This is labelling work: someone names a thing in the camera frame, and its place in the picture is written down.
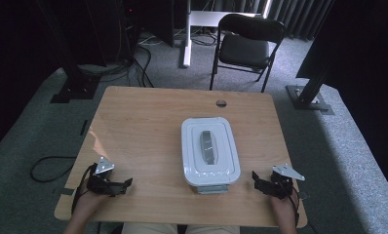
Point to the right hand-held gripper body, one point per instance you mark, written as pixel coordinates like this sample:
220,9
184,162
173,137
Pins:
281,188

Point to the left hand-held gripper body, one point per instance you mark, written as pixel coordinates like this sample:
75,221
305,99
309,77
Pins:
99,183

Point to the clear plastic container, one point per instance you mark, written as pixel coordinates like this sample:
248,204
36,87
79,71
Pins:
213,189

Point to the white container lid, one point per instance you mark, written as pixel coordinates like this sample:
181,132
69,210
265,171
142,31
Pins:
210,162

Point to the person's right hand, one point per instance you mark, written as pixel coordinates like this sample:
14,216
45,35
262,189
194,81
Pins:
286,211

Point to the person's left hand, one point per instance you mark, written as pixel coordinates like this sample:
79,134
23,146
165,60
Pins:
88,204

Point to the grey tape piece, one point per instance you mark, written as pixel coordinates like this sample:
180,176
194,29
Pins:
67,191

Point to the person's beige trouser legs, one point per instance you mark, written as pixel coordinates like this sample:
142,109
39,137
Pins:
143,228

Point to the black metal stand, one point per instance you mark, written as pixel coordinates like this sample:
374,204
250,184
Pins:
76,86
307,97

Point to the black folding chair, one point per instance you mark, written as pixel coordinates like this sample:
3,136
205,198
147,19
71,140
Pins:
244,48

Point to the grey curtain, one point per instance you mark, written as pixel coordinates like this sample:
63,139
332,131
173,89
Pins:
299,16

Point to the white desk frame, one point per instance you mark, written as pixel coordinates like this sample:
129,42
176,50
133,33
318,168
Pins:
195,18

